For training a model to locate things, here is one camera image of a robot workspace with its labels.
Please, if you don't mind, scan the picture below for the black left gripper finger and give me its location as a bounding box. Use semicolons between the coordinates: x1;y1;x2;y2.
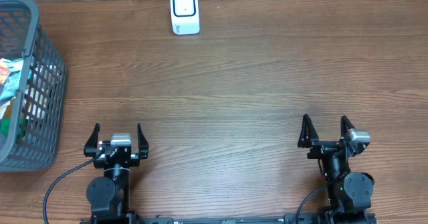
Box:
137;123;149;159
84;123;100;158

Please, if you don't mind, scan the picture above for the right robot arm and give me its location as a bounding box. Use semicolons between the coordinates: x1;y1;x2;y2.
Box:
294;114;377;224

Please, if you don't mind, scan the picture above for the orange small carton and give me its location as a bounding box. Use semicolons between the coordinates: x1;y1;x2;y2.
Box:
0;58;11;85

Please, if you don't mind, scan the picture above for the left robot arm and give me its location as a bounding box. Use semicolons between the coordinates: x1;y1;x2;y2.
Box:
84;124;149;223

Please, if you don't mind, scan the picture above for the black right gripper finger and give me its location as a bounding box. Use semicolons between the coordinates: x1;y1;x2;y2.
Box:
340;115;355;139
298;114;319;148

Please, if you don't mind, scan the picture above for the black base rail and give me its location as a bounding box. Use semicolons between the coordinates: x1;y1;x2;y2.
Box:
80;213;378;224

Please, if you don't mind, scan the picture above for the green lid jar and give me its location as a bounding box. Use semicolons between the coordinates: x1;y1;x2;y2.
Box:
1;118;25;139

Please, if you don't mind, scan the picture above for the light green wipes packet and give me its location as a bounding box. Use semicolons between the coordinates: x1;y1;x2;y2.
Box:
1;58;24;101

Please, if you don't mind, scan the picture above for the grey plastic mesh basket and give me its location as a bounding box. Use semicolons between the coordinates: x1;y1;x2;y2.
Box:
1;0;68;173

